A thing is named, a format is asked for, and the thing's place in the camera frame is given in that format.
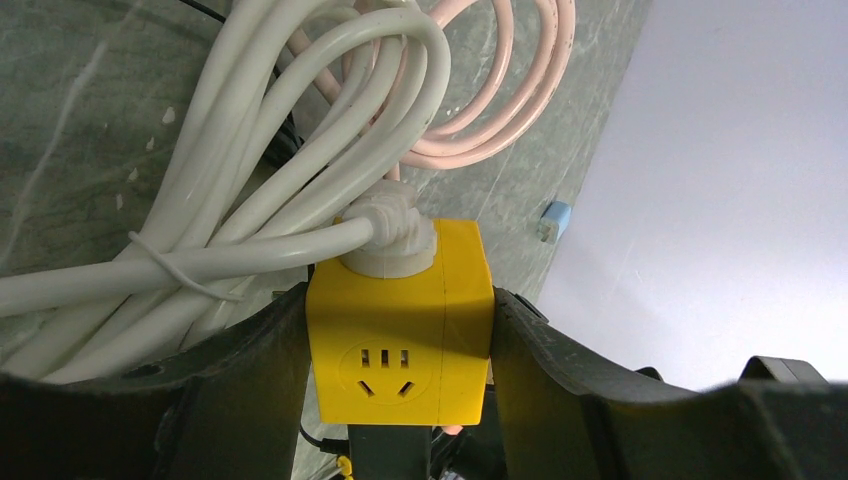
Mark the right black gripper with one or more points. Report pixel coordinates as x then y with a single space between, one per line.
781 370

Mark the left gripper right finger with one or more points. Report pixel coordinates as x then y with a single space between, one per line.
566 412

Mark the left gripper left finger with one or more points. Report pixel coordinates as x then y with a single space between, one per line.
227 408

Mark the yellow cube socket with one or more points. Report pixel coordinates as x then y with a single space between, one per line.
412 351

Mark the blue usb charger plug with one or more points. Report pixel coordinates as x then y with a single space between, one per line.
554 221

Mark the black plug on cube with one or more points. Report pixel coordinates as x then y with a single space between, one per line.
390 452

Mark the large black yellow screwdriver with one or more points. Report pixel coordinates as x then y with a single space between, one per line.
338 448

